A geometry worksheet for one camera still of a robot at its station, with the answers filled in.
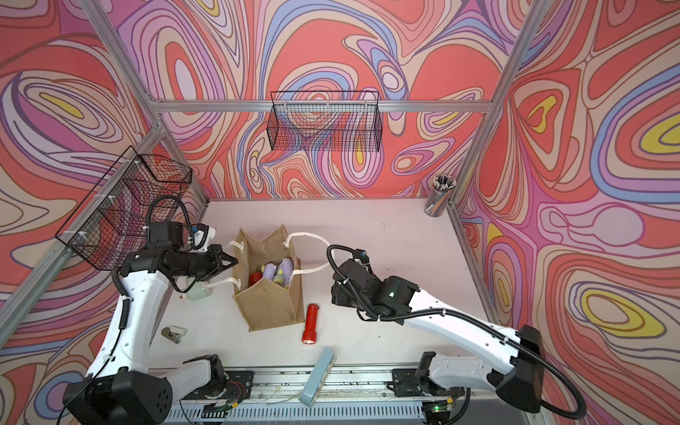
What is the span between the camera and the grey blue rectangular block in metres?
0.70

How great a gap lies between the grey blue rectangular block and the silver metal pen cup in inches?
27.8

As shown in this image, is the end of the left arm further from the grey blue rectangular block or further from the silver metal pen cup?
the silver metal pen cup

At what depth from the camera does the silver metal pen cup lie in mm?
1035
